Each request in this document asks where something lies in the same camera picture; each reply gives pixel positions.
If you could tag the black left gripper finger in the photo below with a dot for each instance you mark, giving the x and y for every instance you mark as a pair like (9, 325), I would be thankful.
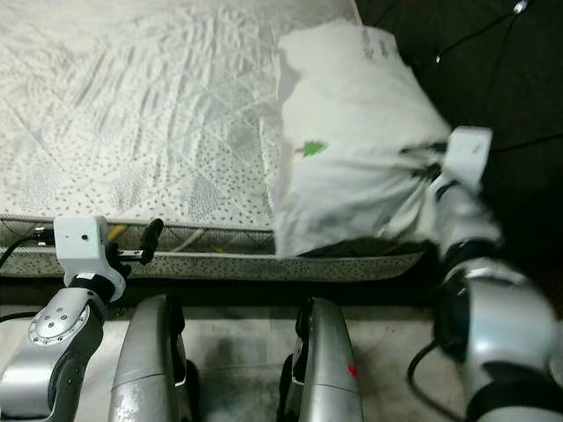
(150, 237)

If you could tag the white pillow with tree print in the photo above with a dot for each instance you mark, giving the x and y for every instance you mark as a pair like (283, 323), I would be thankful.
(352, 114)

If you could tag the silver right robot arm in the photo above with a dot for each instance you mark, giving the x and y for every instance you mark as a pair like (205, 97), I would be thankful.
(493, 316)

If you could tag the silver left robot leg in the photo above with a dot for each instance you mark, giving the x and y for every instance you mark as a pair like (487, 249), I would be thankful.
(149, 369)

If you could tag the silver robot leg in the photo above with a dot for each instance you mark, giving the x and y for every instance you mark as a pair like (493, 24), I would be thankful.
(149, 369)
(325, 369)

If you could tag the black tufted headboard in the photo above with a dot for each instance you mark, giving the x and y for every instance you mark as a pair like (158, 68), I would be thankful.
(510, 70)

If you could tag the white quilted mattress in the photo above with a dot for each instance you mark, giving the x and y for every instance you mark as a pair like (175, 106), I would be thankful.
(123, 105)

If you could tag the silver right robot leg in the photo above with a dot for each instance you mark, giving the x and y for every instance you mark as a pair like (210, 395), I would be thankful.
(325, 369)

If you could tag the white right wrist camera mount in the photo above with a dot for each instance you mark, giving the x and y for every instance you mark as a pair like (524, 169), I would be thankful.
(468, 154)

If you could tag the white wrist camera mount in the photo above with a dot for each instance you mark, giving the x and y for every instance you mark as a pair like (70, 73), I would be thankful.
(77, 239)
(468, 154)

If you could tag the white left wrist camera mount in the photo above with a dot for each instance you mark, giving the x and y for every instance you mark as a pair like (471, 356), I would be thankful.
(77, 239)

